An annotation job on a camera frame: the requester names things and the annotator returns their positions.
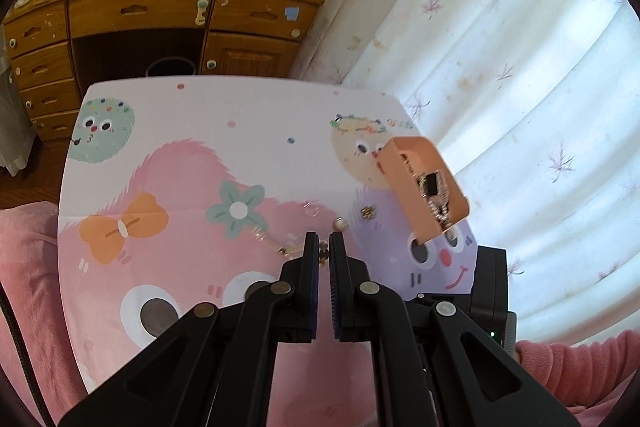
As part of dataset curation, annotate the pink quilted blanket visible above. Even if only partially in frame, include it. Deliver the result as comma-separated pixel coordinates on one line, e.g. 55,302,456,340
0,201,88,427

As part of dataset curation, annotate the person's right forearm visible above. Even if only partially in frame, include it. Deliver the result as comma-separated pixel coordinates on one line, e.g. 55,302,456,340
515,329,640,410

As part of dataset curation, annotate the black cable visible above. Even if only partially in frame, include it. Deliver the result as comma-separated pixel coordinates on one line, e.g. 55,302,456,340
0,279,53,427

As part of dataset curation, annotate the thin chain with clear beads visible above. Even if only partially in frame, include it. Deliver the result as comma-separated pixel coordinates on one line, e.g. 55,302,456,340
252,227,331,265

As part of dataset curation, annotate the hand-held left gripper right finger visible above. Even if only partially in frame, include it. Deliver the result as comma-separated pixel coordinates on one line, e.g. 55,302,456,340
327,232,581,427

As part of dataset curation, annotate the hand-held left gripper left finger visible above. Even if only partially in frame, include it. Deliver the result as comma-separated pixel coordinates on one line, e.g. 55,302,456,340
59,232,321,427

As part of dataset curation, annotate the wooden desk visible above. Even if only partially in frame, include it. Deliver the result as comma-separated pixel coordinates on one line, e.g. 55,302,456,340
0,0,327,142

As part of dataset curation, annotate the dark trash bin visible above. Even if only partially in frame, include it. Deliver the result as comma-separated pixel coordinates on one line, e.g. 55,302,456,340
145,56,197,78

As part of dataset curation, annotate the orange plastic box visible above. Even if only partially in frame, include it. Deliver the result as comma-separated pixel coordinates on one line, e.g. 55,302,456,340
376,136,471,249

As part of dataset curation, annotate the white floral curtain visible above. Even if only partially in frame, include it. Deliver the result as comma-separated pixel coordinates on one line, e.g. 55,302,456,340
287,0,640,348

